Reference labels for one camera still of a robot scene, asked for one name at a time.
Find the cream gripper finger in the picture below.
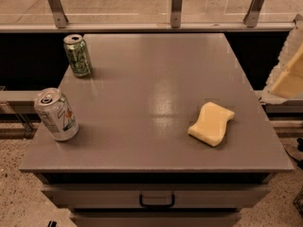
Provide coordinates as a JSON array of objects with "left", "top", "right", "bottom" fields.
[{"left": 269, "top": 42, "right": 303, "bottom": 99}]

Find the yellow sponge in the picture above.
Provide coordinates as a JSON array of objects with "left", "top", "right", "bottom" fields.
[{"left": 187, "top": 102, "right": 235, "bottom": 147}]

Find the grey drawer cabinet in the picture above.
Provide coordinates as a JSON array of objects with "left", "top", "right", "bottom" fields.
[{"left": 21, "top": 33, "right": 293, "bottom": 227}]

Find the green soda can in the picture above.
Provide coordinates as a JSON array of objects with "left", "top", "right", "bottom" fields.
[{"left": 63, "top": 34, "right": 92, "bottom": 78}]

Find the white soda can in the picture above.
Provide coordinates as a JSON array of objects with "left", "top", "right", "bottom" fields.
[{"left": 34, "top": 88, "right": 79, "bottom": 141}]

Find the right metal bracket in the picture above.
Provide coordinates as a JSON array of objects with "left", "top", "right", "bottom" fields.
[{"left": 243, "top": 0, "right": 265, "bottom": 27}]

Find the metal bracket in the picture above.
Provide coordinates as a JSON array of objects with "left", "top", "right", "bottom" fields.
[
  {"left": 170, "top": 0, "right": 183, "bottom": 28},
  {"left": 243, "top": 0, "right": 265, "bottom": 27},
  {"left": 47, "top": 0, "right": 68, "bottom": 28}
]

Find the middle metal bracket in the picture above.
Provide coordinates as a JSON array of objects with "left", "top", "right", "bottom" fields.
[{"left": 170, "top": 0, "right": 183, "bottom": 28}]

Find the black drawer handle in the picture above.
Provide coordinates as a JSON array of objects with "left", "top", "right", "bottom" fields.
[{"left": 138, "top": 194, "right": 175, "bottom": 209}]

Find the left metal bracket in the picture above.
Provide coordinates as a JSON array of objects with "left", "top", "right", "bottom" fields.
[{"left": 47, "top": 0, "right": 68, "bottom": 28}]

